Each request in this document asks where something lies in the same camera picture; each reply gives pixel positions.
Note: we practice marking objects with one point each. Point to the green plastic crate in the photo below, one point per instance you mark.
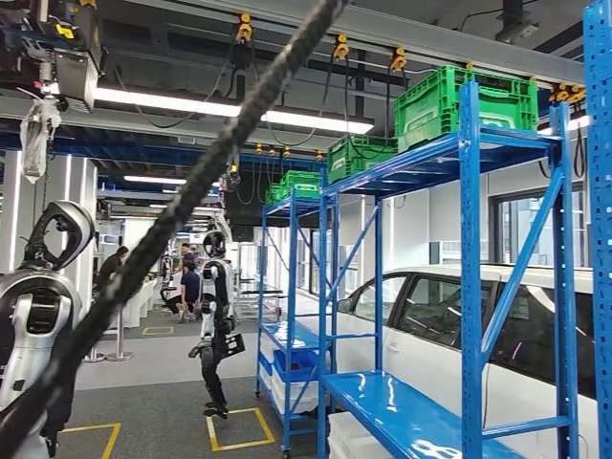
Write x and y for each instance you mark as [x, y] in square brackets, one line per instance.
[301, 184]
[273, 194]
[344, 161]
[430, 108]

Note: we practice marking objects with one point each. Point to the black ribbed part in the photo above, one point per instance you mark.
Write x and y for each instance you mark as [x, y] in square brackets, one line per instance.
[234, 345]

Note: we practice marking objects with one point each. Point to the person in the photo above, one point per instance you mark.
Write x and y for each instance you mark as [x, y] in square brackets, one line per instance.
[190, 288]
[186, 250]
[110, 269]

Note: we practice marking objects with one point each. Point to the ceiling hoist unit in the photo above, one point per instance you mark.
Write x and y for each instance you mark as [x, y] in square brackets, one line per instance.
[76, 79]

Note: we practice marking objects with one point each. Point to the blue white storage bin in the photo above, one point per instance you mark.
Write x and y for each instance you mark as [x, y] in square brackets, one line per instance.
[296, 389]

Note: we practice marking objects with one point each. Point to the steel stanchion post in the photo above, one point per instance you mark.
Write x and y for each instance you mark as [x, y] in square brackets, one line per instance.
[94, 358]
[118, 342]

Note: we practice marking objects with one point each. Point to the grey ceiling rail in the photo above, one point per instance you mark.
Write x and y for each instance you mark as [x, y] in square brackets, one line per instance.
[430, 43]

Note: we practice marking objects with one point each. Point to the plastic wrapped hoist pendant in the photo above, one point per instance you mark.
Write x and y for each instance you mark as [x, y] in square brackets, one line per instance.
[35, 139]

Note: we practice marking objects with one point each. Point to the white car body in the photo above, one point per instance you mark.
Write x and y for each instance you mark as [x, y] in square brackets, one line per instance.
[420, 355]

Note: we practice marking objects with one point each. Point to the long ceiling light bar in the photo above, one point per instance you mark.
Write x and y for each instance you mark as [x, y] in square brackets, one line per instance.
[153, 180]
[143, 99]

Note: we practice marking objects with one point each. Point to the white table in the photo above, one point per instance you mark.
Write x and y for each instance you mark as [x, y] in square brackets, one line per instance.
[139, 301]

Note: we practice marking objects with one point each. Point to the white black humanoid robot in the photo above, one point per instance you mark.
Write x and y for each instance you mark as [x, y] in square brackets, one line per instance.
[210, 279]
[29, 317]
[166, 272]

